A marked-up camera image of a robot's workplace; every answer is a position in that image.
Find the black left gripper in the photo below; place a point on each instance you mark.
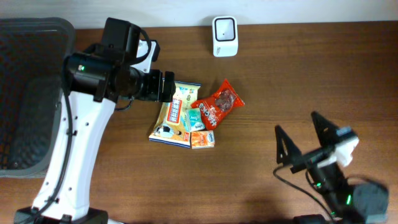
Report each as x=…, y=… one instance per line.
x=168, y=86

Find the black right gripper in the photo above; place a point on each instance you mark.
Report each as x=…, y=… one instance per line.
x=310, y=159

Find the yellow wet wipes pack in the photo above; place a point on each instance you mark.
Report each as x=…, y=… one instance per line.
x=171, y=126

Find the teal tissue pack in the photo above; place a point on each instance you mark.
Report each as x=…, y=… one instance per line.
x=193, y=119

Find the red snack bag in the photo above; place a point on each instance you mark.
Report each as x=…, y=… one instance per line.
x=217, y=106

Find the orange tissue pack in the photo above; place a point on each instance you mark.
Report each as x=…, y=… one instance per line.
x=202, y=139

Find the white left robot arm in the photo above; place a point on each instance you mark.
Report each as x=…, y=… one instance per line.
x=93, y=81

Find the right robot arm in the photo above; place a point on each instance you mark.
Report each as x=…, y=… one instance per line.
x=365, y=202

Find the white barcode scanner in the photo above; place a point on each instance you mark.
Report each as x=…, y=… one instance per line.
x=225, y=36

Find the grey plastic mesh basket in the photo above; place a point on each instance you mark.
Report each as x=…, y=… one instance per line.
x=32, y=53

